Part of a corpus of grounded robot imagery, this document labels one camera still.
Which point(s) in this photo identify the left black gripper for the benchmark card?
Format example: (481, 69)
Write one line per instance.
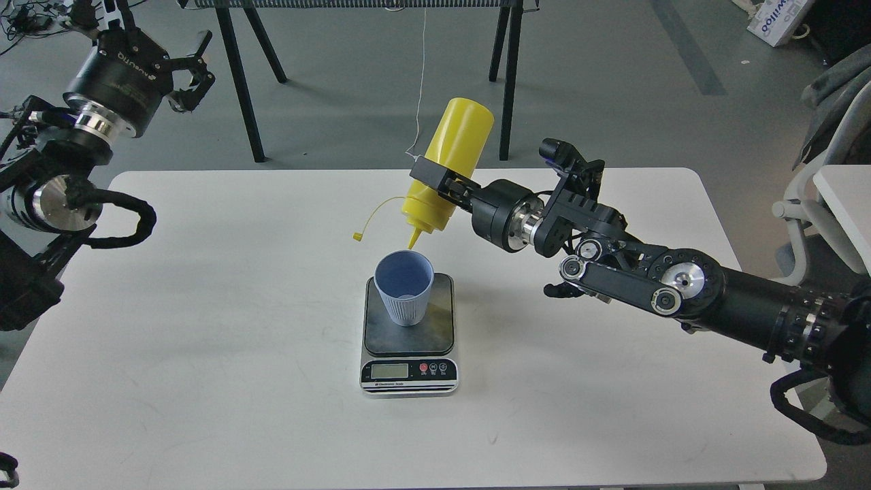
(119, 72)

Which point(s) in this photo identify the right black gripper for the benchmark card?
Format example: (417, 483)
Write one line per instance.
(503, 213)

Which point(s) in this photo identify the yellow squeeze bottle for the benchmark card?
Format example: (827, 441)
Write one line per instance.
(459, 140)

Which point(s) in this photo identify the blue ribbed plastic cup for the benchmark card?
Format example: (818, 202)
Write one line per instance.
(404, 280)

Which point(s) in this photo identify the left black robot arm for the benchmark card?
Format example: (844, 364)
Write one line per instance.
(46, 185)

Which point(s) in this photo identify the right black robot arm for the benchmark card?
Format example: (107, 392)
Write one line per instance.
(827, 333)

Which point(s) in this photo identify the digital kitchen scale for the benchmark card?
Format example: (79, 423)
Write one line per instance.
(410, 361)

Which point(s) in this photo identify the black trestle table stand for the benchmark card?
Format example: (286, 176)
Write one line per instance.
(505, 52)

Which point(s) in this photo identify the white cardboard box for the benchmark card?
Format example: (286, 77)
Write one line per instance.
(775, 22)

